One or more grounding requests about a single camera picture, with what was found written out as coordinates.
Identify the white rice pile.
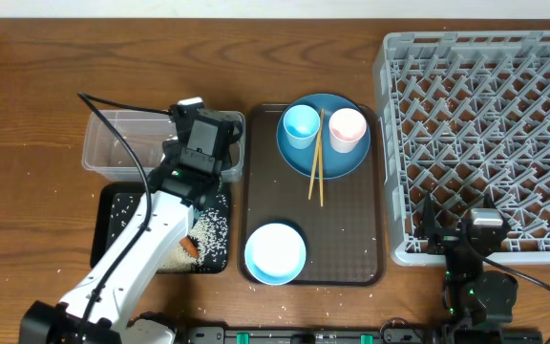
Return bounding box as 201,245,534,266
107,192,231,273

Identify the dark blue plate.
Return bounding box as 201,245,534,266
276,94,370,180

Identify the light blue cup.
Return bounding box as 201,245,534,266
284,104,321,149

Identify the orange carrot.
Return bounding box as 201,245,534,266
180,236,200,259

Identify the wooden chopstick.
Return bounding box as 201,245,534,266
307,108,325,200
317,136,324,207

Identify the pink cup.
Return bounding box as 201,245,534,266
328,108,368,153

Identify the light blue bowl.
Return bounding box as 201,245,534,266
243,223,307,286

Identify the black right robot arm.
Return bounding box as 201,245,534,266
417,196,518,343

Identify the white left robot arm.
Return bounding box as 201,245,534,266
19,98,244,343

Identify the grey dishwasher rack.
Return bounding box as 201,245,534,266
373,31,550,267

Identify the clear plastic bin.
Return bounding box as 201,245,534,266
81,109,246,184

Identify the brown serving tray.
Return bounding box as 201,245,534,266
240,104,386,287

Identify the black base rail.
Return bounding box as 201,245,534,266
126,326,543,344

